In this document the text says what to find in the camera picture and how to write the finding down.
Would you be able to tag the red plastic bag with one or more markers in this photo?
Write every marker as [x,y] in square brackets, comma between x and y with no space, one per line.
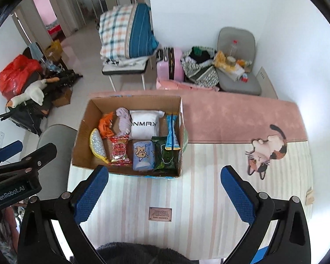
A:
[13,74]

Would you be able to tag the yellow silver glitter pouch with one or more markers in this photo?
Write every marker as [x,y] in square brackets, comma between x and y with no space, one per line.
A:
[98,145]

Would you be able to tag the white wall outlet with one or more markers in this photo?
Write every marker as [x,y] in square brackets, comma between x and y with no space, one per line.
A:
[0,140]

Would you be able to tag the plaid folded quilt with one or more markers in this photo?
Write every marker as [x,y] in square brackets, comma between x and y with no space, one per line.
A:
[118,33]

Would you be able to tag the white tissue box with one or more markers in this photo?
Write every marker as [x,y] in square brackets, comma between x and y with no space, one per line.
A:
[232,73]

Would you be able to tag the green snack packet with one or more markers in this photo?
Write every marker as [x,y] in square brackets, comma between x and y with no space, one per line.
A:
[165,158]

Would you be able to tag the black folded equipment pile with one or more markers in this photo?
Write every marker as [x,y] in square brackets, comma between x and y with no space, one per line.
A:
[24,115]

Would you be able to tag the white soft pouch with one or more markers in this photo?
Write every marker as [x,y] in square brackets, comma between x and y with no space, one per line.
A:
[144,126]

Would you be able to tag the dark fleece garment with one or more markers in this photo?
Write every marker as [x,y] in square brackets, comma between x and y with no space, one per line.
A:
[143,257]

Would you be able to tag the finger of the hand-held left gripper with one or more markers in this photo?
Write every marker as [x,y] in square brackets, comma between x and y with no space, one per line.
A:
[8,150]
[40,155]

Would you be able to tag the purple cloth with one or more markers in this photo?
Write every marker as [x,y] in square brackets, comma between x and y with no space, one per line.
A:
[123,121]

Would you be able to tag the pink folded cloth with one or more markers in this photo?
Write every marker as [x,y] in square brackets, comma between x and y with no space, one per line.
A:
[178,85]

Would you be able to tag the long blue snack packet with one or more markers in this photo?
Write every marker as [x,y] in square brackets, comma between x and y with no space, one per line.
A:
[172,134]

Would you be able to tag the yellow plastic bag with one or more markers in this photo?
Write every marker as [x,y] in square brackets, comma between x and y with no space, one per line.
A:
[220,59]

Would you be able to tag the white metal chair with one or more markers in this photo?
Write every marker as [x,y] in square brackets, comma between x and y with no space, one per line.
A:
[123,70]

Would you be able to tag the grey shell chair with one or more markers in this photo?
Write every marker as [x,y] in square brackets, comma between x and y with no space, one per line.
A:
[57,137]

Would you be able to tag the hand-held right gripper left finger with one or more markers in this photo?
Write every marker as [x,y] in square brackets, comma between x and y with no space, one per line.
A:
[92,195]

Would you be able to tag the black white patterned bag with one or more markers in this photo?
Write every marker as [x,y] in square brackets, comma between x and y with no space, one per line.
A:
[203,77]

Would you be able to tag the glass sliding door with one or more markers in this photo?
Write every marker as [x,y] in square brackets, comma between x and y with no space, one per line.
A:
[82,2]

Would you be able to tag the orange snack wrapper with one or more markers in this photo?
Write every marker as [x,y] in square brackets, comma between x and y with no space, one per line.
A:
[243,62]

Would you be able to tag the small beige tag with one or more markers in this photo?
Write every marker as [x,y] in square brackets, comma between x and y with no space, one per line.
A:
[309,196]

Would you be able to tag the white slotted board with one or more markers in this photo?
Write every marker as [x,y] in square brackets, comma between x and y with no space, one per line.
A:
[265,84]

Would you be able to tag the red snack packet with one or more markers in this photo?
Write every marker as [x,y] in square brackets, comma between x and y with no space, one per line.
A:
[120,151]

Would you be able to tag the clear plastic bottle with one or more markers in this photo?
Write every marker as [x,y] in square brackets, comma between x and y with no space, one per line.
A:
[233,49]

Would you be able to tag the small brown cardboard box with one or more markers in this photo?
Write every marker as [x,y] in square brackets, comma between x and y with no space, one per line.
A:
[62,99]

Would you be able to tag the grey cushioned chair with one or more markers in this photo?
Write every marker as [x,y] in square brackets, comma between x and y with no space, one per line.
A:
[242,86]

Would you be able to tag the yellow paper bag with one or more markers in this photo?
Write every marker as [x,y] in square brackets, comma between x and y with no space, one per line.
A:
[53,50]

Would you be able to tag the pink suitcase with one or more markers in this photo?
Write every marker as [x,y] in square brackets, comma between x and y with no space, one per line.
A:
[176,66]

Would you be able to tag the blue cat print tissue pack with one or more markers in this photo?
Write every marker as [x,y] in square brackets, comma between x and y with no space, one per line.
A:
[143,155]

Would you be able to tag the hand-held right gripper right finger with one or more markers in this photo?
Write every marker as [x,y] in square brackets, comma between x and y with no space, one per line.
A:
[238,195]

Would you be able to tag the white goose plush toy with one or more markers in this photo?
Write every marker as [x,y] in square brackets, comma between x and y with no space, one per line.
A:
[33,92]

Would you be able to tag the orange snack packet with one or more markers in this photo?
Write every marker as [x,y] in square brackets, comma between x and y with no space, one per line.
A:
[106,125]

